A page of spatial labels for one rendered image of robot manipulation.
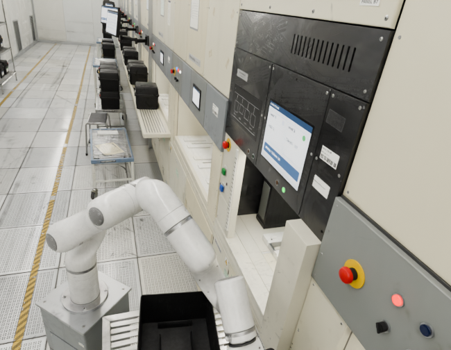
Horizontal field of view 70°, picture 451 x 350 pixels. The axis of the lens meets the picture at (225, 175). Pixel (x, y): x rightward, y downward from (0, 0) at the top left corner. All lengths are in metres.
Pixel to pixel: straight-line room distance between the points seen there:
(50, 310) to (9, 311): 1.14
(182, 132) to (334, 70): 2.28
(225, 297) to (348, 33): 0.72
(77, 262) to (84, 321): 0.26
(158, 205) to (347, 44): 0.62
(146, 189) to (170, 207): 0.08
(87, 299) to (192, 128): 1.92
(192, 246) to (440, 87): 0.64
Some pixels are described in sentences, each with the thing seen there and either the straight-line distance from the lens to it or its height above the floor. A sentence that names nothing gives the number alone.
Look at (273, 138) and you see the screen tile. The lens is 1.16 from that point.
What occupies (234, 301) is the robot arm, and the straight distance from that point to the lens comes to 0.89.
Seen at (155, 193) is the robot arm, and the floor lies 1.50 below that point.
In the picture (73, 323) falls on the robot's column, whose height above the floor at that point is 0.76.
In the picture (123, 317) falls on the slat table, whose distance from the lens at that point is 1.54.
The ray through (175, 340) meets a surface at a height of 0.77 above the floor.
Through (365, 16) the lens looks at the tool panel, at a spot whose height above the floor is 1.97.
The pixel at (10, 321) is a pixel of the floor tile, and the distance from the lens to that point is 2.69.
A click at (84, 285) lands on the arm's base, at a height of 0.88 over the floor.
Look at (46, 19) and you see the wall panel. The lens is 14.78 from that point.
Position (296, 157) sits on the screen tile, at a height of 1.57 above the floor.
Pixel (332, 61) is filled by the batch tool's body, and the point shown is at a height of 1.86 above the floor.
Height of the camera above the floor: 1.96
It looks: 27 degrees down
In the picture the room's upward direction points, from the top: 7 degrees clockwise
